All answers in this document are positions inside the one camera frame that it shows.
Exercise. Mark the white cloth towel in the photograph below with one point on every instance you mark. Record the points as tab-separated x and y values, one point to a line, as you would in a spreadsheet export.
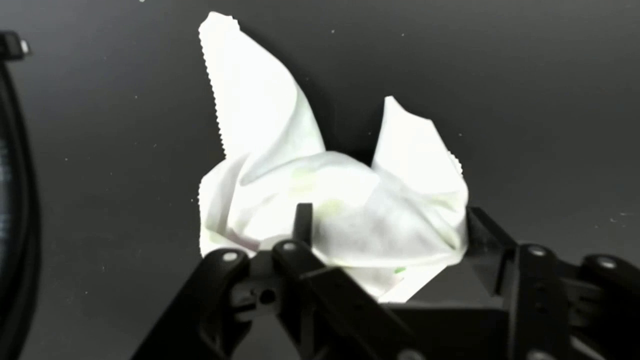
320	200

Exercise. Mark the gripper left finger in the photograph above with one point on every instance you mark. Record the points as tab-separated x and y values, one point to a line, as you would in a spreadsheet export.
320	295

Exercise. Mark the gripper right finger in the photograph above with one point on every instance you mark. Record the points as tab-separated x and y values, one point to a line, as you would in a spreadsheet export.
537	295

